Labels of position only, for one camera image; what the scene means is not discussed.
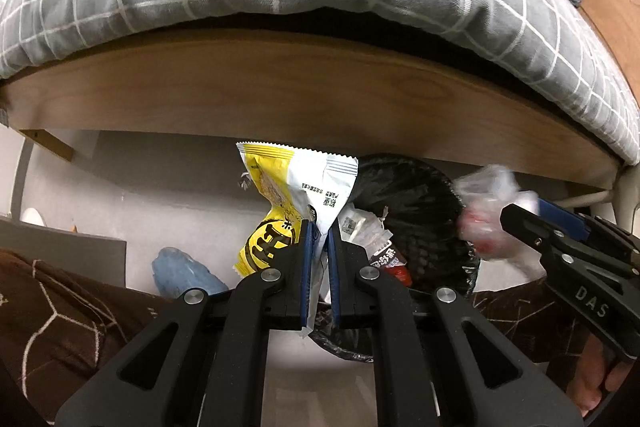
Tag person's right hand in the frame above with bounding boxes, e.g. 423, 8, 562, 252
567, 334, 633, 418

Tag person's brown patterned pants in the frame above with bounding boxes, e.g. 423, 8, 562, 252
0, 247, 591, 413

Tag brown snack box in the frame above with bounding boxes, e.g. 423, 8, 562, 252
367, 242, 408, 270

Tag white metal bed leg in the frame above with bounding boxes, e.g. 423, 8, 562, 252
565, 167, 640, 223

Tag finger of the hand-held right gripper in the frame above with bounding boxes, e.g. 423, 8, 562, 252
500, 204, 568, 258
537, 199, 601, 240

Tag yellow snack packet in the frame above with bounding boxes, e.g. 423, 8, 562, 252
232, 142, 360, 338

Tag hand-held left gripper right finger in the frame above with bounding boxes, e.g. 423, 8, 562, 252
322, 224, 586, 427

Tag wooden bed frame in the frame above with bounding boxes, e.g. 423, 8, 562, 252
0, 0, 640, 190

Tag blue slipper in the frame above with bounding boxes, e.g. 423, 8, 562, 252
151, 247, 228, 298

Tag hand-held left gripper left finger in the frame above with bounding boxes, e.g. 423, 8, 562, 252
55, 218, 321, 427

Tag clear plastic bag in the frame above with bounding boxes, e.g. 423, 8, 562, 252
452, 164, 548, 280

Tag white tissue paper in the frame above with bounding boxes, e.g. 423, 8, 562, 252
337, 202, 393, 253

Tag black-lined trash bin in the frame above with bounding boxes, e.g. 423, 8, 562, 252
307, 154, 481, 363

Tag grey board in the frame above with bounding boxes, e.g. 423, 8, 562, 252
0, 216, 127, 288

